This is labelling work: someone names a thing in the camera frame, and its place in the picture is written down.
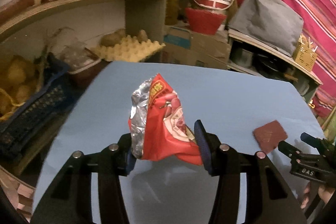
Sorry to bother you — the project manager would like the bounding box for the dark red square wrapper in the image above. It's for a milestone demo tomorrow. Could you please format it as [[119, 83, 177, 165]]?
[[253, 120, 288, 154]]

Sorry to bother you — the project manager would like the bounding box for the yellow egg carton tray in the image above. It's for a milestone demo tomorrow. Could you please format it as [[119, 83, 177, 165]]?
[[91, 35, 166, 63]]

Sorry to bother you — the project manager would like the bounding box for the red plastic basin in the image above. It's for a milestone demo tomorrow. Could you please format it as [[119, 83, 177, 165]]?
[[185, 7, 226, 35]]

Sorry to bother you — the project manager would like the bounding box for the cardboard box under basin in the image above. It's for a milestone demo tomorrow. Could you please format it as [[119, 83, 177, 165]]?
[[161, 26, 231, 70]]

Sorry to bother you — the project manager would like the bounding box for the yellow utensil holder basket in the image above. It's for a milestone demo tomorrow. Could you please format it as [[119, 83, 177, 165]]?
[[293, 34, 317, 72]]

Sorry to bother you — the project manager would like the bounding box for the person's right hand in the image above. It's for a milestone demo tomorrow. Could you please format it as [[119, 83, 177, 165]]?
[[300, 182, 336, 210]]

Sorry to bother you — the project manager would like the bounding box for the low wooden shelf unit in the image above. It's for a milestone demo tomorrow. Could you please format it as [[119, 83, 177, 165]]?
[[228, 29, 322, 104]]

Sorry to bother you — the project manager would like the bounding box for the blue table cloth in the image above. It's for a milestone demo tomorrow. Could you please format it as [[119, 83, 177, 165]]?
[[34, 62, 323, 223]]

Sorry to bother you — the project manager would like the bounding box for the red snack wrapper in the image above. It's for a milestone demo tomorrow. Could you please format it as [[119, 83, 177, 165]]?
[[128, 74, 202, 165]]

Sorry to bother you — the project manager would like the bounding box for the tall wooden shelf unit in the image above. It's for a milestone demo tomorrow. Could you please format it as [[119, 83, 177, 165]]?
[[0, 0, 172, 57]]

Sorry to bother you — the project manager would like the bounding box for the dark blue plastic crate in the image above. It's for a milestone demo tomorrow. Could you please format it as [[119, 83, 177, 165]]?
[[1, 53, 79, 159]]

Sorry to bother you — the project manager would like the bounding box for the grey fabric cover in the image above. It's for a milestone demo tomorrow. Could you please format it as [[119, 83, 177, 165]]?
[[228, 0, 303, 57]]

